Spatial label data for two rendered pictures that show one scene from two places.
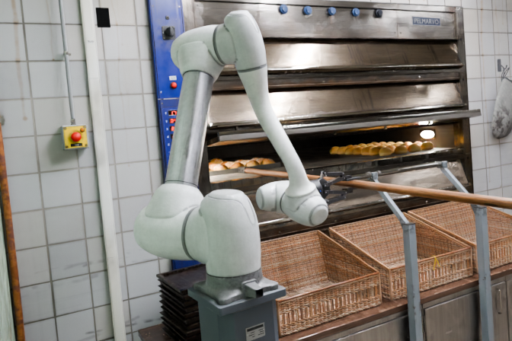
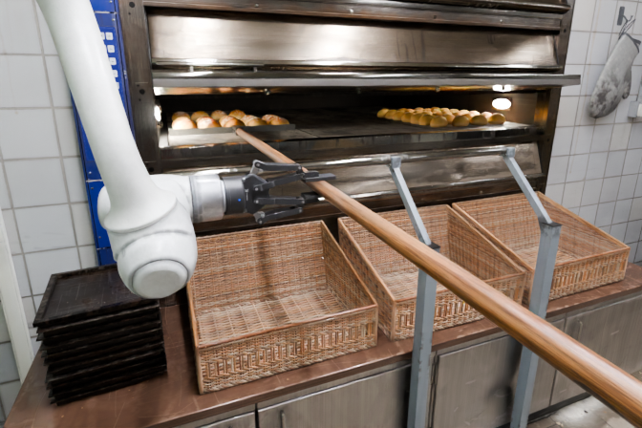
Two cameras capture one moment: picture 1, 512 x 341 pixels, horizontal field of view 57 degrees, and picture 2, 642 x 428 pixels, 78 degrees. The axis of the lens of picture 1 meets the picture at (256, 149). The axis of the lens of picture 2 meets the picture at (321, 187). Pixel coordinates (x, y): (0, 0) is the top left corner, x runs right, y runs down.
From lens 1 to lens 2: 113 cm
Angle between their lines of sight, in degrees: 14
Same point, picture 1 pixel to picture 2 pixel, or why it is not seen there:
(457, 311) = (487, 357)
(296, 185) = (116, 204)
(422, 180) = (480, 164)
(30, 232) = not seen: outside the picture
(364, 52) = not seen: outside the picture
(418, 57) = not seen: outside the picture
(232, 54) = not seen: outside the picture
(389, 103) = (450, 54)
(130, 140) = (16, 74)
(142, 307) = not seen: hidden behind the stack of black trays
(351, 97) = (394, 40)
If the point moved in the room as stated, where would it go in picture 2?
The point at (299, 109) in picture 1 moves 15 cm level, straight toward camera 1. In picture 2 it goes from (309, 50) to (298, 47)
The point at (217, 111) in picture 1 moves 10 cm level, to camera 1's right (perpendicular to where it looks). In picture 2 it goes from (170, 41) to (200, 40)
